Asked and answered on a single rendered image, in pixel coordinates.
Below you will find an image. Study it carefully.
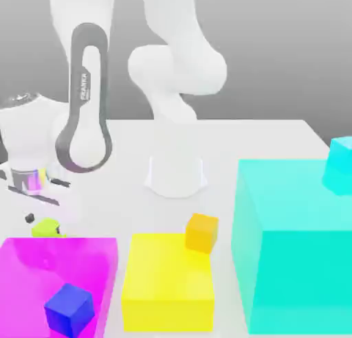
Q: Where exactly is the small orange cube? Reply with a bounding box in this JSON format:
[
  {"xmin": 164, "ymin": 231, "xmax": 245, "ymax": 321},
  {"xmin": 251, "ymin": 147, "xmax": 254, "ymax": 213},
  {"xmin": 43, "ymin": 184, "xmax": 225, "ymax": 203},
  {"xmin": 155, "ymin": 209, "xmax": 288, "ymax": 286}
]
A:
[{"xmin": 184, "ymin": 212, "xmax": 220, "ymax": 255}]

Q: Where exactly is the small lime green cube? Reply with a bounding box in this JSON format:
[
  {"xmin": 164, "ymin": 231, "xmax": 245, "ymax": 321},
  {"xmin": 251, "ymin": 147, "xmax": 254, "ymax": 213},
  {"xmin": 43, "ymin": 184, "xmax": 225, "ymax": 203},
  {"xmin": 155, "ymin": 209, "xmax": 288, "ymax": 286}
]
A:
[{"xmin": 30, "ymin": 217, "xmax": 67, "ymax": 238}]

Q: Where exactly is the small cyan cube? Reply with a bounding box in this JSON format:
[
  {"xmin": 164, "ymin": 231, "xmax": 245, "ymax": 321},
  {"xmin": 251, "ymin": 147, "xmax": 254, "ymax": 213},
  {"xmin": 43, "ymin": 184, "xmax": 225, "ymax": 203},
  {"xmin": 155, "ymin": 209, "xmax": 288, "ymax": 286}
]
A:
[{"xmin": 321, "ymin": 135, "xmax": 352, "ymax": 196}]

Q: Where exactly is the large magenta box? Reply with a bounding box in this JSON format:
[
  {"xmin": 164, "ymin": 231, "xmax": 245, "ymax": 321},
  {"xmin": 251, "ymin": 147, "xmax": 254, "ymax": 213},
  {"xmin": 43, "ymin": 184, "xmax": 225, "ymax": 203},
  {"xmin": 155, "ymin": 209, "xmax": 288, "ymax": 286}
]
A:
[{"xmin": 0, "ymin": 236, "xmax": 120, "ymax": 338}]

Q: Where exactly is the small blue cube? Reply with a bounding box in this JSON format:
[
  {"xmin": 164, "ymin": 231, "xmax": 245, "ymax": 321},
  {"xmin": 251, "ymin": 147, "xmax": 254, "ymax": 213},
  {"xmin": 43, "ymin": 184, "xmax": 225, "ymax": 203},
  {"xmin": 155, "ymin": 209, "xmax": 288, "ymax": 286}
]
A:
[{"xmin": 43, "ymin": 282, "xmax": 96, "ymax": 338}]

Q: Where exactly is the large turquoise box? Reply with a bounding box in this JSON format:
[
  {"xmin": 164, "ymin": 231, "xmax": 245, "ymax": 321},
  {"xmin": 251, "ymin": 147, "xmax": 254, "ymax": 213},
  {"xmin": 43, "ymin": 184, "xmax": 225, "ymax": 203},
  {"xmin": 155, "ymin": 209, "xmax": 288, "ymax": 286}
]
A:
[{"xmin": 230, "ymin": 158, "xmax": 352, "ymax": 336}]

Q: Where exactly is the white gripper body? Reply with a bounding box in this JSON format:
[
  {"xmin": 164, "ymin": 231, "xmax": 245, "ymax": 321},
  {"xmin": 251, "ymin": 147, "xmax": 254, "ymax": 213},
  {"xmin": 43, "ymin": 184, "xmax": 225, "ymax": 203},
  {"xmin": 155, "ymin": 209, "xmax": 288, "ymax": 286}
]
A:
[{"xmin": 6, "ymin": 184, "xmax": 63, "ymax": 217}]

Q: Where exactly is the large yellow box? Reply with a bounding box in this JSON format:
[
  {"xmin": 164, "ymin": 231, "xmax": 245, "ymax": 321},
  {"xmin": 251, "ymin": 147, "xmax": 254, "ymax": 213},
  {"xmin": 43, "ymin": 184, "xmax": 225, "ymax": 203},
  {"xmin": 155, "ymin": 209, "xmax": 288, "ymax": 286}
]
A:
[{"xmin": 120, "ymin": 232, "xmax": 216, "ymax": 333}]

